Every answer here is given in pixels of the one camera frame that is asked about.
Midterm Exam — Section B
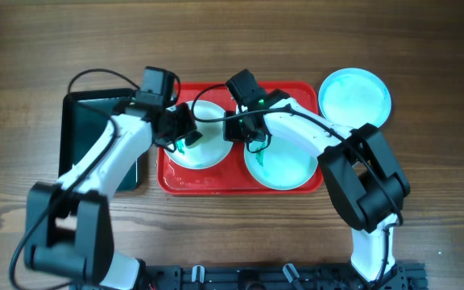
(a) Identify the green yellow sponge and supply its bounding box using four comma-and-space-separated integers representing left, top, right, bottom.
184, 130, 203, 147

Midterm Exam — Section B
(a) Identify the white plate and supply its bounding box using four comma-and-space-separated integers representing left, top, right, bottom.
164, 101, 233, 169

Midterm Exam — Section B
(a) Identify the light blue plate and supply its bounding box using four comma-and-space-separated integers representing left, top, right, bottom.
244, 136, 318, 190
317, 68, 392, 128

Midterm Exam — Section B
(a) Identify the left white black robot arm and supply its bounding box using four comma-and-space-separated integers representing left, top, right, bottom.
14, 101, 197, 289

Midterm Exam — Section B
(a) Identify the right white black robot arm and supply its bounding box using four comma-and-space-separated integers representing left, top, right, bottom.
224, 97, 410, 287

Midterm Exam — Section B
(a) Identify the red plastic tray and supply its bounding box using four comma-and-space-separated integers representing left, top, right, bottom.
156, 81, 323, 196

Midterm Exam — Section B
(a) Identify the black water tray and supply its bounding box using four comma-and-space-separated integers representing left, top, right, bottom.
56, 89, 152, 198

